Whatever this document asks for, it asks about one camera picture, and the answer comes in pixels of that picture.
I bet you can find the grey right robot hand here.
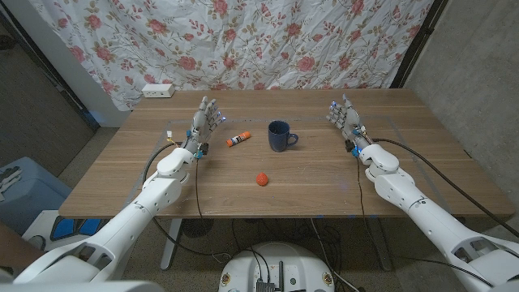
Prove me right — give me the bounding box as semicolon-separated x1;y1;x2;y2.
326;93;374;157

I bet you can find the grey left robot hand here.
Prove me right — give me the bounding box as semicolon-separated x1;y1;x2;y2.
181;95;227;160

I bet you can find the dark blue ceramic mug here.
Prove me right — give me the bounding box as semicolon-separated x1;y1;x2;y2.
267;120;299;153

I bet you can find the orange glue stick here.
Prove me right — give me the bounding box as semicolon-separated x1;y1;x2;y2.
225;131;251;148

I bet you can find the white power strip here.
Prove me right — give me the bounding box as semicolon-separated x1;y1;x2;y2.
141;83;176;99

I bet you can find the floral backdrop cloth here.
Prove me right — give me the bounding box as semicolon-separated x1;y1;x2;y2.
28;0;435;112

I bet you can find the black backdrop stand pole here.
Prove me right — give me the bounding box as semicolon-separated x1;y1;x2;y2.
389;0;449;89

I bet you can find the white table leg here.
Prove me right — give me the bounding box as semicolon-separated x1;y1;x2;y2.
160;217;183;271

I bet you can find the grey table leg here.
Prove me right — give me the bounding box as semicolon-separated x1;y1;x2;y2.
367;217;393;272

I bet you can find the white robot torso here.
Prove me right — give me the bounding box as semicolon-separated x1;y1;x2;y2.
217;242;336;292

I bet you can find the blue storage bin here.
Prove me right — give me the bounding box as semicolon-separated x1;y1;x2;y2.
0;157;73;236

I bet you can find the white box with blue print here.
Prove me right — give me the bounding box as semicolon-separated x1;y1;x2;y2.
22;209;110;252

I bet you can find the grey sneaker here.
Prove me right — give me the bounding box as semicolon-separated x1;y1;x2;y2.
28;234;47;251

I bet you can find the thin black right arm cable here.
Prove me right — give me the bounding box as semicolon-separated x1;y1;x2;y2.
355;156;368;220

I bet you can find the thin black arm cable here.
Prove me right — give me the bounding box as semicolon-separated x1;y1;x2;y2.
194;157;205;222
355;156;368;220

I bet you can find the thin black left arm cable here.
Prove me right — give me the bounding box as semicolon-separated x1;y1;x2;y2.
194;157;205;222

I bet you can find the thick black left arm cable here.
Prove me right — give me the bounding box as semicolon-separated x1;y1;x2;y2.
141;140;234;259

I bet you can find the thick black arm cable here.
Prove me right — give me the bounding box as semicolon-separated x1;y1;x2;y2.
371;137;519;239
141;140;234;259

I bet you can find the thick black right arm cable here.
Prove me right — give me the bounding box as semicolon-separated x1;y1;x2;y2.
371;137;519;239

